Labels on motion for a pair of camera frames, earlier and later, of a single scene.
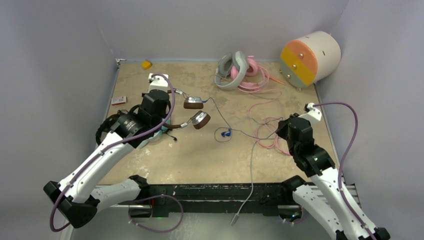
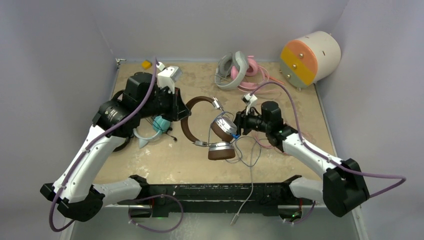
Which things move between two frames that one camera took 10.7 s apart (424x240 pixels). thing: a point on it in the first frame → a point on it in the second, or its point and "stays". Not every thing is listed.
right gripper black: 282,125 → 242,120
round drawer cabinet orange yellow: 310,59 stays
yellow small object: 146,64 stays
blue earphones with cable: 226,134 → 236,136
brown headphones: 199,120 → 223,128
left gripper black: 164,115 → 178,109
